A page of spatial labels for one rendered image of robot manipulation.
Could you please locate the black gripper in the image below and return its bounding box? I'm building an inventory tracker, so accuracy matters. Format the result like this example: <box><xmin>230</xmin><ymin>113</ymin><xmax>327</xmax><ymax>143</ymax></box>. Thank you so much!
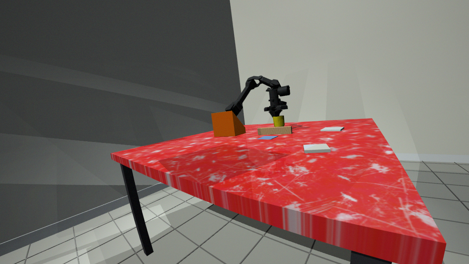
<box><xmin>264</xmin><ymin>97</ymin><xmax>288</xmax><ymax>117</ymax></box>

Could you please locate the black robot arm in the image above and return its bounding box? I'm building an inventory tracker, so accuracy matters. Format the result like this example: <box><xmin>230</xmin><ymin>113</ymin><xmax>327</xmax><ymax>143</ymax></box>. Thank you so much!
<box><xmin>225</xmin><ymin>75</ymin><xmax>290</xmax><ymax>116</ymax></box>

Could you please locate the tan flat bar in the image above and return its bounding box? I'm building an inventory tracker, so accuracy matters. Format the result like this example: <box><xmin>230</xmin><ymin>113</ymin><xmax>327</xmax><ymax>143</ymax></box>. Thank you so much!
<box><xmin>258</xmin><ymin>126</ymin><xmax>292</xmax><ymax>135</ymax></box>

